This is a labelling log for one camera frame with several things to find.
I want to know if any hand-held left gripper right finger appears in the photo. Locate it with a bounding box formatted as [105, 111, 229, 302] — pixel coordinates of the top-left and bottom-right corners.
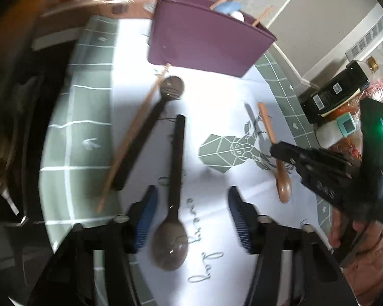
[227, 186, 360, 306]

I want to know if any dark spoon black handle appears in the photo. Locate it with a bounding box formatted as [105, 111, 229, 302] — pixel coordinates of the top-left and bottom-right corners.
[150, 114, 190, 271]
[112, 75, 186, 191]

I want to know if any purple container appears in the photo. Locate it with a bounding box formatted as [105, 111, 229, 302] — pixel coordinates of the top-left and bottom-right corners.
[147, 0, 278, 78]

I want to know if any white wall vent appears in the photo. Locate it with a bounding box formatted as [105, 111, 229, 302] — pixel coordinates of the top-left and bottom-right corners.
[345, 13, 383, 58]

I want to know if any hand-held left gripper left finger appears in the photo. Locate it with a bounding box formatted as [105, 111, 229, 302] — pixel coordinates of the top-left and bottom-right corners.
[27, 184, 160, 306]

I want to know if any light blue plastic spoon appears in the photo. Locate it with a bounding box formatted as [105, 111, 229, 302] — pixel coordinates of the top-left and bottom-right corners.
[214, 2, 242, 15]

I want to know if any black labelled bottle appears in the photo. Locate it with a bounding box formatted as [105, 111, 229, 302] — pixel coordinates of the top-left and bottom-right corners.
[302, 60, 370, 125]

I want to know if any person's right hand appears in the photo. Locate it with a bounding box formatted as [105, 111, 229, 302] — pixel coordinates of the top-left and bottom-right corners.
[327, 210, 383, 297]

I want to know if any teal square device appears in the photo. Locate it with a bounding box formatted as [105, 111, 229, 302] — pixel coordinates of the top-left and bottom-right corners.
[336, 113, 357, 138]

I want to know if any brown wooden spoon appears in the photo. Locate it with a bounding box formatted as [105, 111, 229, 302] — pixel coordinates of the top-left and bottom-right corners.
[257, 102, 292, 204]

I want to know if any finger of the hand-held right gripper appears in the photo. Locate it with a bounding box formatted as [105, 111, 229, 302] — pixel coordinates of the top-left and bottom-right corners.
[271, 141, 362, 174]
[295, 166, 378, 211]

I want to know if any green and white tablecloth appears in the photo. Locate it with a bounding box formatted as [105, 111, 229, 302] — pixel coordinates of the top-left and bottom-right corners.
[40, 14, 339, 306]

